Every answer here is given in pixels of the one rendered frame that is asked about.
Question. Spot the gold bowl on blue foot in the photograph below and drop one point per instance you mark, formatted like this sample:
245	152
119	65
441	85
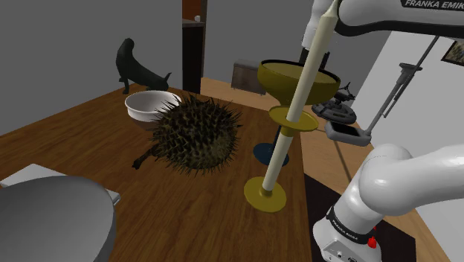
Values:
277	83

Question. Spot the grey round dome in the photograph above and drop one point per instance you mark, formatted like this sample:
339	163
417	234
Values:
54	221

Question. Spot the dark robot stand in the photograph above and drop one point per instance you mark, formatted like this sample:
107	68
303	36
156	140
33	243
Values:
321	203

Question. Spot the grey brown low cabinet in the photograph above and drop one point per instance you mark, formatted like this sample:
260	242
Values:
246	78

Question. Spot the dark brown tall shelf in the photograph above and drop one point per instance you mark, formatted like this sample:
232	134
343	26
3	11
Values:
192	54

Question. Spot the brown spiky puffer fish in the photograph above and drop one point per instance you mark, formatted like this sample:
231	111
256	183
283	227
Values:
199	136

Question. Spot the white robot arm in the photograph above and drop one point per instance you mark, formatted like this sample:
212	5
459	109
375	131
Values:
391	181

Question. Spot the dark framed wall picture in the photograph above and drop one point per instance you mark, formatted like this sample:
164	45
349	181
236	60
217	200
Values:
455	53

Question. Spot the pale grey flat board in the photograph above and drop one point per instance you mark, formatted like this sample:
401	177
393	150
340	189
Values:
31	171

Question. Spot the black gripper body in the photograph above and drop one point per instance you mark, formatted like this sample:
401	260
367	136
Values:
324	60

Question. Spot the white bowl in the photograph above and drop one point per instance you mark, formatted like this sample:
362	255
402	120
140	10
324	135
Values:
145	105

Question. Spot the grey pole on flat base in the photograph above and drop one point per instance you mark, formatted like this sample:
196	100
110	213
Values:
348	136

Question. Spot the black dog figure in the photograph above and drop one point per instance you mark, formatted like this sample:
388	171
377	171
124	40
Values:
132	69

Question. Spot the cream candle on gold holder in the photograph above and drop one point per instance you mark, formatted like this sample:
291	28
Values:
277	163

